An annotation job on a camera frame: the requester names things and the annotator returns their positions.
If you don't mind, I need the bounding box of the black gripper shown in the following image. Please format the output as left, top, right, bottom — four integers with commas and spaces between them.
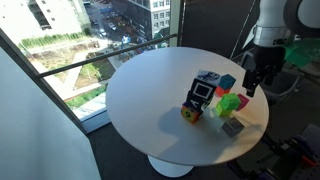
242, 46, 285, 97

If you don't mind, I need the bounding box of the bright green block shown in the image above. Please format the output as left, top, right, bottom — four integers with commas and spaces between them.
220, 93, 241, 110

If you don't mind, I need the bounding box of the yellow-green block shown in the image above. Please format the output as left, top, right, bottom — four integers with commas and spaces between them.
215, 102, 232, 117

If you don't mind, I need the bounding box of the grey block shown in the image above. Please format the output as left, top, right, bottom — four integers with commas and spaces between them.
222, 117, 244, 137

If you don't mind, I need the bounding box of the magenta block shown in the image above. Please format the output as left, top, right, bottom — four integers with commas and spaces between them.
237, 94, 249, 111

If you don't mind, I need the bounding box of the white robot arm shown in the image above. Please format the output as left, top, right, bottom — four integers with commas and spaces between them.
242, 0, 320, 97

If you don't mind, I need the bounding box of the teal blue block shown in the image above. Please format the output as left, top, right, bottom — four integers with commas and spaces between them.
219, 74, 236, 90

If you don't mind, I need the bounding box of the orange block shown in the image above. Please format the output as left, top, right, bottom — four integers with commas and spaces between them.
215, 86, 230, 97

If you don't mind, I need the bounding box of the grey office chair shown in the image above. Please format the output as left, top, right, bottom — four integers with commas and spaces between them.
240, 49, 305, 106

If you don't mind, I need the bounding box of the black checkered middle cube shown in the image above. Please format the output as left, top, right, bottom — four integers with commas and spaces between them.
185, 79, 216, 111

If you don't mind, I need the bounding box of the orange red bottom cube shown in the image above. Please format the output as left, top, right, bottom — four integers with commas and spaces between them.
180, 105, 203, 124

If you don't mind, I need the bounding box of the black equipment with orange clamp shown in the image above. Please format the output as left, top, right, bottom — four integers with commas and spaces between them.
227, 124, 320, 180

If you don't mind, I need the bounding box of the grey window handrail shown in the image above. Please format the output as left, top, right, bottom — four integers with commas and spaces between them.
36, 34, 178, 79

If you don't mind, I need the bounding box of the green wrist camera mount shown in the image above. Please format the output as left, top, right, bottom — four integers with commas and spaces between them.
284, 38, 320, 67

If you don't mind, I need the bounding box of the white round table pedestal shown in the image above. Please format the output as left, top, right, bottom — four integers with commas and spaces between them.
148, 156, 193, 178

